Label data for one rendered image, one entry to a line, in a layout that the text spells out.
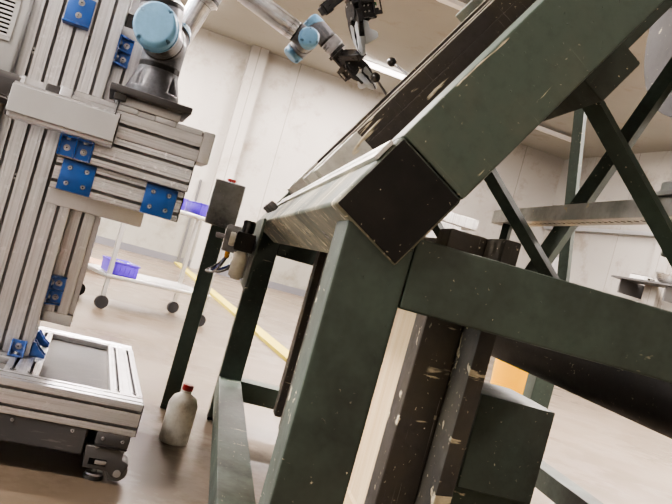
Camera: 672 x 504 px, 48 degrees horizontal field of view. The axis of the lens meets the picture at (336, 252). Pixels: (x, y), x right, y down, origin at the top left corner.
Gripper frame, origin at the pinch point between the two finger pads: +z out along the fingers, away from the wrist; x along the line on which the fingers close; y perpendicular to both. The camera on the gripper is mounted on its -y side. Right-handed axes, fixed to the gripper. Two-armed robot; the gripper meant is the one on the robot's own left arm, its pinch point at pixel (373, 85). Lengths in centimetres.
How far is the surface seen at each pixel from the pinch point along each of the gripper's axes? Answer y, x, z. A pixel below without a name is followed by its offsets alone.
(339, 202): -161, 131, 8
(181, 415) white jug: 17, 136, 35
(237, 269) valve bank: -16, 97, 12
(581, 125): -4, -63, 73
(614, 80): -167, 90, 23
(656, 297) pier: 619, -572, 528
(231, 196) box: 35, 60, -7
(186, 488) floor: -17, 154, 46
